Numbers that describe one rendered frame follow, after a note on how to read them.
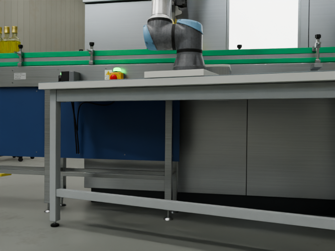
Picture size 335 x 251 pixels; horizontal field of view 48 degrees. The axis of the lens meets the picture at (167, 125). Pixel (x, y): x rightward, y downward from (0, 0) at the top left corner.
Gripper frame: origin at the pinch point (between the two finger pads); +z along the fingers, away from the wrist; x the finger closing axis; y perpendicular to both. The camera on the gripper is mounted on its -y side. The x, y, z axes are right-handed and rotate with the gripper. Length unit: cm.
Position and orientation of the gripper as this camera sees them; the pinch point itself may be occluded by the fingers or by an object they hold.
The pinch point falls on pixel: (173, 20)
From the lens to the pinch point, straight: 233.2
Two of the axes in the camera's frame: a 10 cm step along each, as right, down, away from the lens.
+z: -0.1, 10.0, 0.2
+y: 9.8, 0.1, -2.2
